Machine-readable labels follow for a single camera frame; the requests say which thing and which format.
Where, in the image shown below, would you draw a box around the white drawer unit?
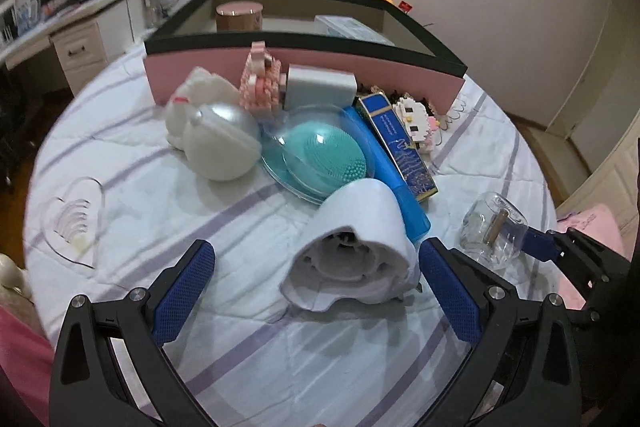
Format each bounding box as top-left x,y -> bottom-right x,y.
50,19 -> 108,94

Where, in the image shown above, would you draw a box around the person's pink clothing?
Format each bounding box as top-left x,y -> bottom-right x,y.
0,302 -> 56,427

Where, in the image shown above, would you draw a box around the pink blanket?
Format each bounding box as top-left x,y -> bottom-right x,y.
555,202 -> 626,258

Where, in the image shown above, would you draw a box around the black chair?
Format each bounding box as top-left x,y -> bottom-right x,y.
0,72 -> 37,192

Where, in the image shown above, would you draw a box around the blue white booklets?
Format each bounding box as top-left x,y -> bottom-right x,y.
14,0 -> 42,34

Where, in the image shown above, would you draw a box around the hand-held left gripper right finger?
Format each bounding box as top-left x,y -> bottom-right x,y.
419,237 -> 583,427

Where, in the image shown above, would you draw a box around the white door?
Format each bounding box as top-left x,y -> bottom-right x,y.
545,0 -> 615,142

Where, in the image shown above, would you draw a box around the blue and gold box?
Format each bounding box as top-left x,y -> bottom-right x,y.
356,91 -> 439,202

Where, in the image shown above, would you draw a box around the clear heart-shaped tray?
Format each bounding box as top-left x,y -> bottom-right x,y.
41,176 -> 108,269

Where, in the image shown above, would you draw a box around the blue plastic tube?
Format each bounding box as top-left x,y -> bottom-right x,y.
345,106 -> 432,243

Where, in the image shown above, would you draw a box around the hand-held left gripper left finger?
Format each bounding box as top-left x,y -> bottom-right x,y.
48,239 -> 217,427

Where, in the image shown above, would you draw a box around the pink block house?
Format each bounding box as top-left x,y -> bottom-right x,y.
239,41 -> 287,114

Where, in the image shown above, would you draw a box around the teal brush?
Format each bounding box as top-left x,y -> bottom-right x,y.
260,103 -> 377,206

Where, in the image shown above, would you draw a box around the white astronaut figure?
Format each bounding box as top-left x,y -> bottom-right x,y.
165,67 -> 263,182

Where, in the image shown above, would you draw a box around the orange cap bottle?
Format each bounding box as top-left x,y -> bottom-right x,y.
142,0 -> 163,28

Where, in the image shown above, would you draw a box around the white charger block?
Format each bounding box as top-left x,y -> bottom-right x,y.
281,64 -> 358,112

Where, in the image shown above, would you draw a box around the white cloth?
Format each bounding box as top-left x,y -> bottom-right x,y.
278,177 -> 426,313

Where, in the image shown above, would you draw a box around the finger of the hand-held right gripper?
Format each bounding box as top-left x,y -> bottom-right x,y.
520,226 -> 628,303

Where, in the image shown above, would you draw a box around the pink lid canister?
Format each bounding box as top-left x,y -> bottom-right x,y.
215,2 -> 265,32

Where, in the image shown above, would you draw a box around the clear glass jar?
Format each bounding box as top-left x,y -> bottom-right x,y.
460,191 -> 530,269

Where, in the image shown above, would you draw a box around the pink storage box dark rim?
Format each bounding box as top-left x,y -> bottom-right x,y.
143,0 -> 468,110

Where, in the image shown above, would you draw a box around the white pink block cat figure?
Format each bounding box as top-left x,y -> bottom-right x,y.
392,96 -> 451,158

